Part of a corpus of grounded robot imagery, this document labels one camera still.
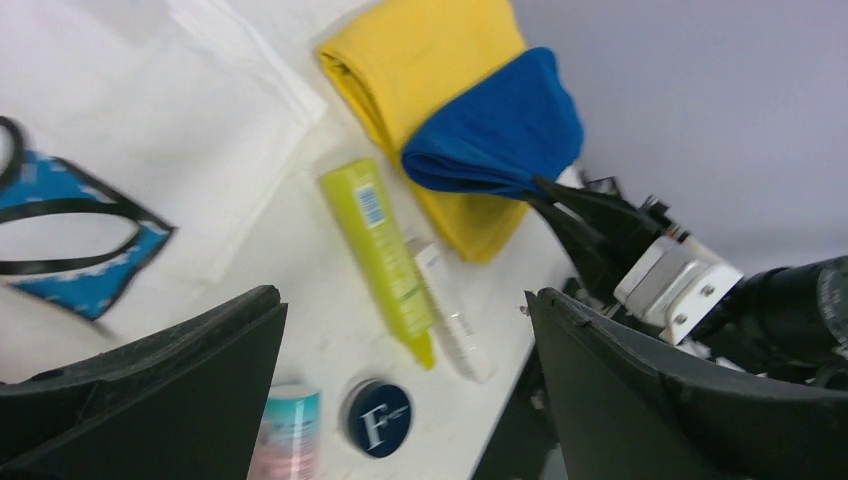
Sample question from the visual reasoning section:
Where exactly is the white blue printed cloth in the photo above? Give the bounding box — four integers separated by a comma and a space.
0, 0, 329, 326

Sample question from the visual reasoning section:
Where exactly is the pink teal bottle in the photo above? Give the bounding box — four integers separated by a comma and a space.
248, 384, 321, 479

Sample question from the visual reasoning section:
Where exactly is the yellow cloth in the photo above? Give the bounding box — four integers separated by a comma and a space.
316, 0, 527, 264

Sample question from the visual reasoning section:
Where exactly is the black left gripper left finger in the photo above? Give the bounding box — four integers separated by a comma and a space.
1, 285, 287, 479

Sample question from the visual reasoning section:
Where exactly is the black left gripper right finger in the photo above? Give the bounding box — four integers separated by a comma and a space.
526, 288, 847, 479

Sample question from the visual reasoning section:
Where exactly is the dark blue round tin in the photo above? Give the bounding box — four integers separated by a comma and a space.
339, 378, 414, 459

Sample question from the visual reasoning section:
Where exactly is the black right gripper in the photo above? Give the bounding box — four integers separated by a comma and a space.
690, 256, 847, 385

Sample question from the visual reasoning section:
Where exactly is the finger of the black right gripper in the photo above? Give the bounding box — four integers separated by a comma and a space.
526, 176, 663, 302

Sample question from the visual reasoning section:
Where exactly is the yellow-green tube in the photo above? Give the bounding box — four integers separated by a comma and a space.
319, 158, 436, 370

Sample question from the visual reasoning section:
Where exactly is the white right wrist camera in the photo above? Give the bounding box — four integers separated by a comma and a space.
613, 236, 743, 345

